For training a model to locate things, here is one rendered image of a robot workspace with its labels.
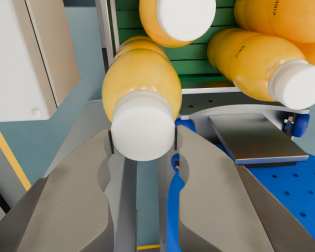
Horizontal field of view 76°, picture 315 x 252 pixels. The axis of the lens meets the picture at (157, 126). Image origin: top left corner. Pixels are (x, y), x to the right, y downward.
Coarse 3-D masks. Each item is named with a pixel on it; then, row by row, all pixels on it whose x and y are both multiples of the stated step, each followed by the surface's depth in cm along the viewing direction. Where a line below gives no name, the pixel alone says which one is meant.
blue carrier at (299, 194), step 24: (216, 144) 36; (264, 168) 30; (288, 168) 30; (312, 168) 30; (168, 192) 28; (288, 192) 27; (312, 192) 26; (168, 216) 24; (312, 216) 23; (168, 240) 25
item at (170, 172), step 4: (192, 120) 34; (172, 144) 40; (172, 148) 40; (168, 152) 42; (172, 152) 41; (176, 152) 40; (168, 156) 43; (168, 160) 43; (168, 164) 44; (168, 168) 44; (172, 168) 43; (168, 172) 45; (172, 172) 44; (168, 176) 45; (172, 176) 44; (168, 180) 46; (168, 184) 47; (168, 188) 47
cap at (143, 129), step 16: (144, 96) 12; (128, 112) 11; (144, 112) 11; (160, 112) 11; (112, 128) 11; (128, 128) 12; (144, 128) 12; (160, 128) 12; (128, 144) 12; (144, 144) 12; (160, 144) 12; (144, 160) 13
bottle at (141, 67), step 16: (128, 48) 19; (144, 48) 18; (160, 48) 22; (112, 64) 16; (128, 64) 14; (144, 64) 14; (160, 64) 15; (112, 80) 14; (128, 80) 14; (144, 80) 13; (160, 80) 14; (176, 80) 16; (112, 96) 14; (128, 96) 13; (160, 96) 13; (176, 96) 15; (112, 112) 13; (176, 112) 15
